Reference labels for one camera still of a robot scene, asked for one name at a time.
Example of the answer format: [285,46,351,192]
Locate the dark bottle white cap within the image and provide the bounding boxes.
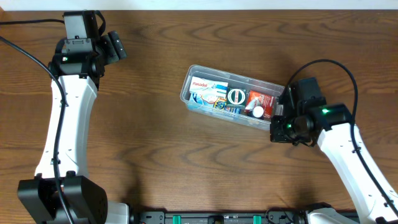
[251,106,264,119]

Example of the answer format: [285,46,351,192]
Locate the red white medicine box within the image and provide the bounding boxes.
[244,90,275,119]

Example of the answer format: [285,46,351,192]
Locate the dark green small box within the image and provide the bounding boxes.
[226,88,247,108]

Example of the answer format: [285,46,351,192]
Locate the clear plastic container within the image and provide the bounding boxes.
[180,65,284,131]

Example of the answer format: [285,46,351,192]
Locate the white Panadol box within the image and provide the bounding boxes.
[189,77,228,98]

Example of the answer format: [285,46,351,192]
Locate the blue toothpaste box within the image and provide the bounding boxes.
[189,93,241,114]

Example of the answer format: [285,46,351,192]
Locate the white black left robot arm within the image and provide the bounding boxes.
[17,31,130,223]

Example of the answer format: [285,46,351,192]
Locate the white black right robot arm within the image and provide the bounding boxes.
[270,104,397,223]

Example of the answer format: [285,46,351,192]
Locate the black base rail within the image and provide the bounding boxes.
[130,210,361,224]

